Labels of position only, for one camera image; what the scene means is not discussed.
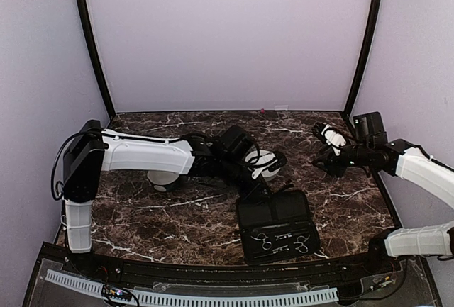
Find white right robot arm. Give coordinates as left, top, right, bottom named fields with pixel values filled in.
left=312, top=123, right=453, bottom=274

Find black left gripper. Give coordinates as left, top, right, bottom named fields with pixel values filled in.
left=218, top=157, right=275, bottom=204

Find black hair clip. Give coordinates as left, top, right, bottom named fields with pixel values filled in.
left=196, top=177, right=228, bottom=189

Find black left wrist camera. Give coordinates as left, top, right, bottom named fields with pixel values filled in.
left=220, top=125, right=254, bottom=161

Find plain white bowl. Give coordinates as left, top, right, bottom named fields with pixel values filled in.
left=244, top=150, right=279, bottom=182

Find white bowl with blue rim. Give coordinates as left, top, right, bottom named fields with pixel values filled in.
left=147, top=171, right=187, bottom=192

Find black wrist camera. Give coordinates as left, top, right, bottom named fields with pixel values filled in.
left=220, top=125, right=254, bottom=161
left=353, top=111, right=388, bottom=148

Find clear tape on wall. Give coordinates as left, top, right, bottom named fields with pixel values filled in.
left=274, top=105, right=288, bottom=111

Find white slotted cable duct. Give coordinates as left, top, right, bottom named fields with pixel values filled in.
left=45, top=269, right=339, bottom=306

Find black right corner post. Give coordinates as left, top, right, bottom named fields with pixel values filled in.
left=343, top=0, right=382, bottom=118

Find black zippered tool case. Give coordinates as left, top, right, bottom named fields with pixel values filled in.
left=236, top=189, right=321, bottom=265

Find black front table rail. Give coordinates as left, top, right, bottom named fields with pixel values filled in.
left=35, top=242, right=408, bottom=288

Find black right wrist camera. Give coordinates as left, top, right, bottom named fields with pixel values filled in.
left=353, top=111, right=388, bottom=148

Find silver thinning scissors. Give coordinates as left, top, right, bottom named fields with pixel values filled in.
left=294, top=235, right=310, bottom=255

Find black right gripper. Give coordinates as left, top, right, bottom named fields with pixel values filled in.
left=312, top=140, right=373, bottom=177

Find black corner post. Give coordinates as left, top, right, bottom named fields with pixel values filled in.
left=343, top=0, right=382, bottom=118
left=76, top=0, right=116, bottom=120

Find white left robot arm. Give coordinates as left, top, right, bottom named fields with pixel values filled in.
left=50, top=120, right=279, bottom=276

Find black left corner post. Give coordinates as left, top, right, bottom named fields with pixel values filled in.
left=76, top=0, right=116, bottom=120

